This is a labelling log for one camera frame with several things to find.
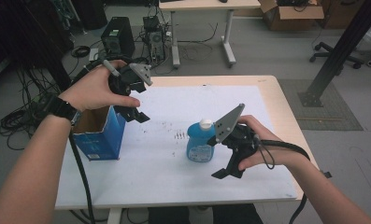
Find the white table leg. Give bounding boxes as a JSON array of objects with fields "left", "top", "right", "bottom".
[{"left": 106, "top": 207, "right": 123, "bottom": 224}]

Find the grey plug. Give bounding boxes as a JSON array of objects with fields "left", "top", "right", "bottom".
[{"left": 102, "top": 59, "right": 122, "bottom": 78}]

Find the black metal stand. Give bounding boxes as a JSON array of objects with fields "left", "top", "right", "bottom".
[{"left": 297, "top": 0, "right": 371, "bottom": 108}]

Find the white-legged wooden desk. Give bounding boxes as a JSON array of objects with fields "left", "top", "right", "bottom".
[{"left": 158, "top": 0, "right": 263, "bottom": 69}]

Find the black computer tower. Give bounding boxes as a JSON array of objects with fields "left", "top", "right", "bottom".
[{"left": 100, "top": 16, "right": 136, "bottom": 59}]

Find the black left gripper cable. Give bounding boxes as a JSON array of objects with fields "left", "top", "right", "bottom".
[{"left": 67, "top": 130, "right": 96, "bottom": 224}]

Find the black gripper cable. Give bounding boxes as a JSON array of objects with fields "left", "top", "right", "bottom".
[
  {"left": 257, "top": 139, "right": 312, "bottom": 224},
  {"left": 67, "top": 130, "right": 96, "bottom": 224}
]

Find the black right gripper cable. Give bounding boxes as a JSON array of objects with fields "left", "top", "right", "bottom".
[{"left": 257, "top": 139, "right": 312, "bottom": 224}]

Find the thin black cable loop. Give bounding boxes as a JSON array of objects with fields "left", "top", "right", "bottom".
[{"left": 257, "top": 141, "right": 277, "bottom": 171}]

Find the blue bottle with white cap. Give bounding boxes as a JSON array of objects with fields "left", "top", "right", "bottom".
[{"left": 185, "top": 118, "right": 217, "bottom": 163}]

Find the black office chair base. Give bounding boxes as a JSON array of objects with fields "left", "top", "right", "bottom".
[{"left": 308, "top": 41, "right": 365, "bottom": 70}]

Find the person's right hand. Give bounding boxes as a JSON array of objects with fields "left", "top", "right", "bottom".
[{"left": 236, "top": 114, "right": 300, "bottom": 172}]

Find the black wristwatch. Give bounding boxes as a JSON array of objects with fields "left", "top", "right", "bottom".
[{"left": 45, "top": 94, "right": 83, "bottom": 126}]

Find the open brown cardboard box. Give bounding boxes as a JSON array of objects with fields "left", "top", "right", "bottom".
[{"left": 258, "top": 0, "right": 325, "bottom": 32}]

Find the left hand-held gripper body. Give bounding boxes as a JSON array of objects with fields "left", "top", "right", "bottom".
[{"left": 107, "top": 63, "right": 153, "bottom": 97}]

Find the white paper sheet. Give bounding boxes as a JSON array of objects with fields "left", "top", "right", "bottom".
[{"left": 54, "top": 85, "right": 299, "bottom": 209}]

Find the bundle of black floor cables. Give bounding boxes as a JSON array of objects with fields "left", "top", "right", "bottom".
[{"left": 0, "top": 66, "right": 63, "bottom": 152}]

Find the open computer tower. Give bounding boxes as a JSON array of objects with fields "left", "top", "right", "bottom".
[{"left": 142, "top": 15, "right": 166, "bottom": 64}]

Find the coiled black cable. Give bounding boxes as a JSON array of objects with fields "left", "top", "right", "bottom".
[{"left": 70, "top": 45, "right": 92, "bottom": 59}]

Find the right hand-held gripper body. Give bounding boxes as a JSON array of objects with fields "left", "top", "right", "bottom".
[{"left": 213, "top": 103, "right": 260, "bottom": 162}]

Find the grey floor mat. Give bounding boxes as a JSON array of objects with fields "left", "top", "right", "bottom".
[{"left": 278, "top": 78, "right": 364, "bottom": 132}]

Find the person's left hand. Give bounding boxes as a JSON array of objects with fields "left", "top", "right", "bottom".
[{"left": 58, "top": 59, "right": 141, "bottom": 113}]

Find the black curtain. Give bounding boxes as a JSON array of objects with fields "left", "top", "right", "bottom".
[{"left": 0, "top": 0, "right": 77, "bottom": 71}]

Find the blue cardboard box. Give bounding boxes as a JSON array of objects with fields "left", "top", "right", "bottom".
[{"left": 71, "top": 105, "right": 127, "bottom": 161}]

